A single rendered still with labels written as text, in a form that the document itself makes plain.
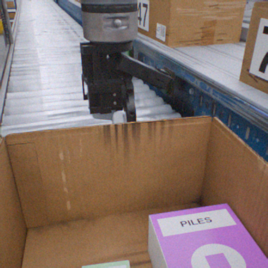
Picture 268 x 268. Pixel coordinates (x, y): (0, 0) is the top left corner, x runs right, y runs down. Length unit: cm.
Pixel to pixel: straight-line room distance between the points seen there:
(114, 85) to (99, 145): 13
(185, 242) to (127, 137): 16
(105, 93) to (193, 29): 63
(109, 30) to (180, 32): 61
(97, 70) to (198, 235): 30
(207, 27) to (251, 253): 86
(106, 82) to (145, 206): 22
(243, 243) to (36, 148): 28
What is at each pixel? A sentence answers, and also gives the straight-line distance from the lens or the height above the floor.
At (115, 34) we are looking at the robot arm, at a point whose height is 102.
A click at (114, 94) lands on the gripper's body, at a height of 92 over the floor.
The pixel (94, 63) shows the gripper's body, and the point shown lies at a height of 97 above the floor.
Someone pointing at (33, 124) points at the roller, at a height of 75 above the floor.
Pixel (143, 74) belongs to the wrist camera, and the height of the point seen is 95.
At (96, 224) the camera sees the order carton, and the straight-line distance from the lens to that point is 47.
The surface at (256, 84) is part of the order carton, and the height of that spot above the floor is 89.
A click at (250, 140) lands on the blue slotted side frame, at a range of 66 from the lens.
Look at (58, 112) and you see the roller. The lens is 87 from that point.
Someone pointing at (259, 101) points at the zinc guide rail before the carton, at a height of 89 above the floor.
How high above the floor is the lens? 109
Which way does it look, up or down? 29 degrees down
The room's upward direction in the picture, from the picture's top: straight up
